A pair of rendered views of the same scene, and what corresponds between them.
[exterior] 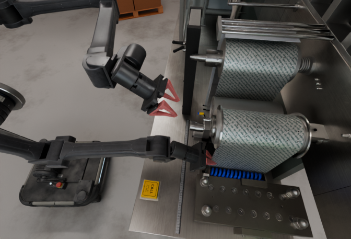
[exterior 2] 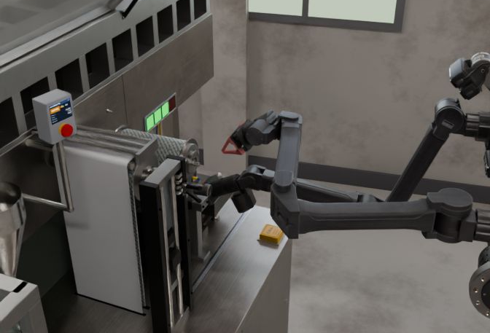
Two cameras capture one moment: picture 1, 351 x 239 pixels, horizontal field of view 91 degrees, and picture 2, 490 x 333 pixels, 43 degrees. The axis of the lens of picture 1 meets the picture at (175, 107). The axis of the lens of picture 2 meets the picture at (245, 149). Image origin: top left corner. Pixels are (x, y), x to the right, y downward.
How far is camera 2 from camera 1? 2.05 m
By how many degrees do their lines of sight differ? 96
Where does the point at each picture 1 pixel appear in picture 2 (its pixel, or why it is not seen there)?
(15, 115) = not seen: outside the picture
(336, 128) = (101, 122)
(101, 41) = (288, 135)
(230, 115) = (179, 143)
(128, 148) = not seen: hidden behind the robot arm
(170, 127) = (222, 291)
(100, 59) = (286, 114)
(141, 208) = not seen: hidden behind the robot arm
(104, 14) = (286, 163)
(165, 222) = (260, 213)
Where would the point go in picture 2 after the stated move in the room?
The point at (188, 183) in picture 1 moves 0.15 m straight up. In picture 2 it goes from (223, 232) to (222, 198)
